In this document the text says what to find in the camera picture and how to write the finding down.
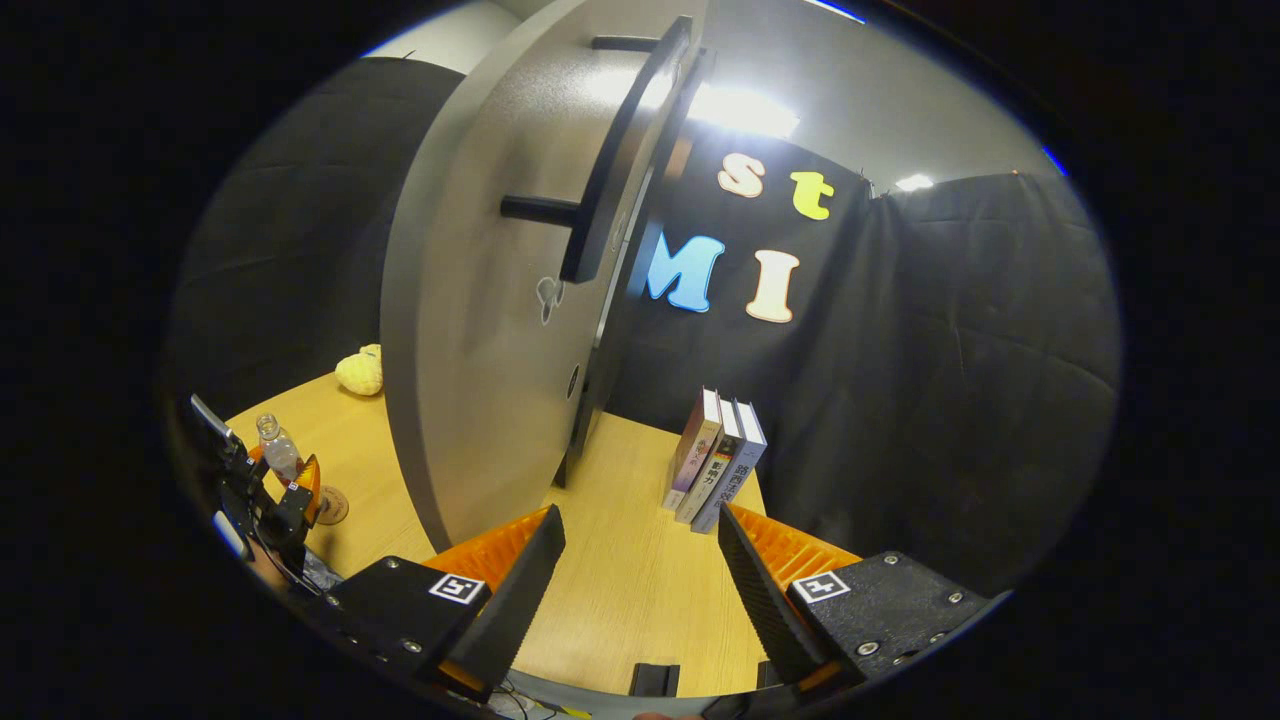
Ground maroon cover book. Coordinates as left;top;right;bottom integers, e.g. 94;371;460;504
662;388;723;513

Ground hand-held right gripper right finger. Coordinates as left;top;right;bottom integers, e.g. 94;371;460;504
717;503;1011;706

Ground clear plastic bottle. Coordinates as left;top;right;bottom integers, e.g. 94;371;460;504
255;413;303;488

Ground white spine book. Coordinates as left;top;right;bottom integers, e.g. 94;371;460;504
676;398;746;526

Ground grey cover book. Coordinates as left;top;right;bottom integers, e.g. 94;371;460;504
690;400;769;536

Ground grey cabinet door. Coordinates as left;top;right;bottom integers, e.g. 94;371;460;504
378;0;713;553

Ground black backdrop cloth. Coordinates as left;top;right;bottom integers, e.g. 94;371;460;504
165;55;1123;596

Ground yellow plush toy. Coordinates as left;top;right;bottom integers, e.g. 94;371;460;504
334;344;385;398

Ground loose cables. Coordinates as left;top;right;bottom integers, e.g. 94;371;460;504
485;678;593;720

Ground black cabinet door handle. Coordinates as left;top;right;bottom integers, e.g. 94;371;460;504
498;14;695;285

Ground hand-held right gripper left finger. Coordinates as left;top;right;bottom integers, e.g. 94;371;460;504
320;503;567;703

